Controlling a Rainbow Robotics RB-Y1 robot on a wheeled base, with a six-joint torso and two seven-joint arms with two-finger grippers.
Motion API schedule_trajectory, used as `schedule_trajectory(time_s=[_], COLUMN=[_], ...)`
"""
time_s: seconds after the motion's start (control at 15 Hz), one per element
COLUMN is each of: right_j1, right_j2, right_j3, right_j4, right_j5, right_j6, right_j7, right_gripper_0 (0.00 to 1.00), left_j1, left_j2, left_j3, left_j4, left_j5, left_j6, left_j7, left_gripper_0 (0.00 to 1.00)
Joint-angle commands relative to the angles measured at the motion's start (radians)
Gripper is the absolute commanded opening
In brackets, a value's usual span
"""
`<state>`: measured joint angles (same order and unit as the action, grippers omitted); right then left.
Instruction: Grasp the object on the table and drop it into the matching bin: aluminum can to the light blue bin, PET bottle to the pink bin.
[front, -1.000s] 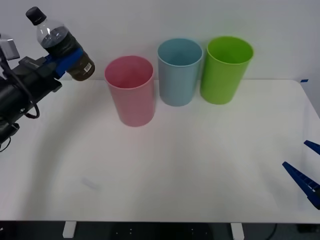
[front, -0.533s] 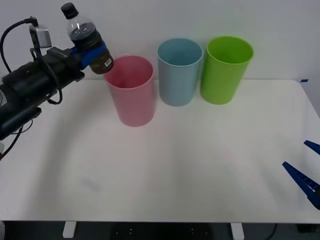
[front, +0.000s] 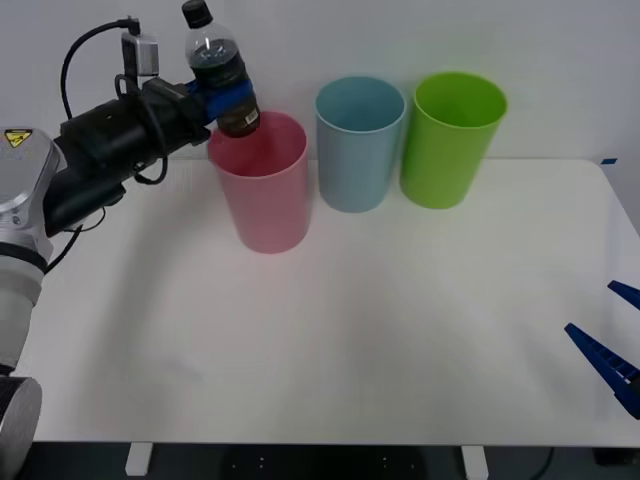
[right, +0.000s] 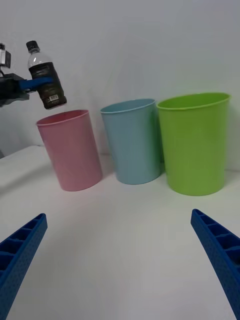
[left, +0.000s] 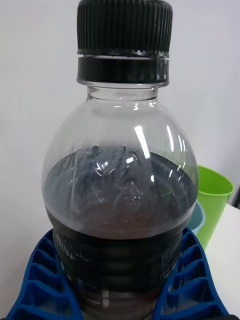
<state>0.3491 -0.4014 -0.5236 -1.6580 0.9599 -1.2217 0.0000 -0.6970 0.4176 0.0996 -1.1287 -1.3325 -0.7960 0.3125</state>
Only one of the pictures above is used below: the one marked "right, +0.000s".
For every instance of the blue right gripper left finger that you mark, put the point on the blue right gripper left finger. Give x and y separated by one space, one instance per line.
22 255

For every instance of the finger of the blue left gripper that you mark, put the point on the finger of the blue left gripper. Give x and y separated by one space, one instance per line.
37 83

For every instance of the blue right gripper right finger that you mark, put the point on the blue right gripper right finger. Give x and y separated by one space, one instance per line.
220 252

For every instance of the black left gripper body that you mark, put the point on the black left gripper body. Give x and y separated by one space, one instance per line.
10 87

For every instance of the dark plastic bottle black cap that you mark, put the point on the dark plastic bottle black cap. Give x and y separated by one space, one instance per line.
48 75

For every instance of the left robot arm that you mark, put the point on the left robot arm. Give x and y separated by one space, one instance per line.
5 56

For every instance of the pink plastic bin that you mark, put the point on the pink plastic bin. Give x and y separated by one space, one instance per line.
72 152

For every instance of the green plastic bin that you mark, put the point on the green plastic bin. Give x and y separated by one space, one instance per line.
195 150

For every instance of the pale blue plastic bin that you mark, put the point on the pale blue plastic bin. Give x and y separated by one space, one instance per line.
135 145

